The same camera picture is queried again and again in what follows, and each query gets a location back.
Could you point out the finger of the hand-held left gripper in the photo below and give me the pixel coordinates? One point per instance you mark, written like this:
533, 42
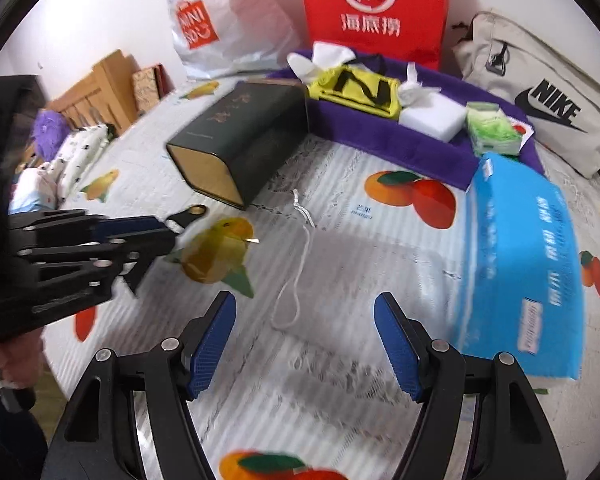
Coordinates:
105, 265
130, 227

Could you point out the dark green rectangular box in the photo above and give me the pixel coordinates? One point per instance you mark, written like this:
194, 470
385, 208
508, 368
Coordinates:
240, 140

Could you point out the person's left hand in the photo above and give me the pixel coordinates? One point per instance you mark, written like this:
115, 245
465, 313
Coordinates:
22, 360

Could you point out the beige waist bag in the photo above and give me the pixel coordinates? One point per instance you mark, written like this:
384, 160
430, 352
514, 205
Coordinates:
545, 95

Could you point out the green tissue pack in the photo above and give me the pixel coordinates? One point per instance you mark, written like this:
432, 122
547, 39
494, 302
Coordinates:
495, 130

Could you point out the fruit printed mat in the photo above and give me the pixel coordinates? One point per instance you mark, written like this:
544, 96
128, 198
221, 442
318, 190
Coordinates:
355, 270

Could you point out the white plastic shopping bag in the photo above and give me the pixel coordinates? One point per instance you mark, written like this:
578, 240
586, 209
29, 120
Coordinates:
230, 15

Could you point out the purple fluffy toy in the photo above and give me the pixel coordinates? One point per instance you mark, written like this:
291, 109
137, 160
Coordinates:
50, 132

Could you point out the person's dark clothing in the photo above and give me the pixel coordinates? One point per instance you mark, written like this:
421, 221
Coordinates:
7, 440

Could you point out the white dotted pillow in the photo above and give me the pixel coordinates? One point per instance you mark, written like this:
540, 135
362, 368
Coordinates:
80, 157

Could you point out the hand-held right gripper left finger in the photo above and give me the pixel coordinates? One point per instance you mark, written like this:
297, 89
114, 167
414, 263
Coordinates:
212, 345

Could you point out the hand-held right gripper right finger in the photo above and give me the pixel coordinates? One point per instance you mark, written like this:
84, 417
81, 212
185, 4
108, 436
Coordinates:
397, 347

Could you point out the white tissue pack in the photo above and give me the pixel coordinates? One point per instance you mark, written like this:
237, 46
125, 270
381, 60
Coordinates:
435, 115

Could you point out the red paper bag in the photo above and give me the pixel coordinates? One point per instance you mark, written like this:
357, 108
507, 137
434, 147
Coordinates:
375, 10

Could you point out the purple towel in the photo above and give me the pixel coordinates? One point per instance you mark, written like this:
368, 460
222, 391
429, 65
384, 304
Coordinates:
380, 140

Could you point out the light blue cloth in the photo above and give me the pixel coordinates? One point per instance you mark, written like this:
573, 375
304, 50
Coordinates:
32, 190

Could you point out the brown patterned book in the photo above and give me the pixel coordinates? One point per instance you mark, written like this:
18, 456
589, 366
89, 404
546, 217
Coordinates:
147, 87

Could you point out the blue tissue pack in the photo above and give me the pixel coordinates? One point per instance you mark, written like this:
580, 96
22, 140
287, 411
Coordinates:
520, 260

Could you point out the white crumpled cloth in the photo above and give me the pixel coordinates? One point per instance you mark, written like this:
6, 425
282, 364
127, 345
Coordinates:
320, 62

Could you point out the wooden headboard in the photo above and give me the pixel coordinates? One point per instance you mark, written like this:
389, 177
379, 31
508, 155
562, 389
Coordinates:
100, 92

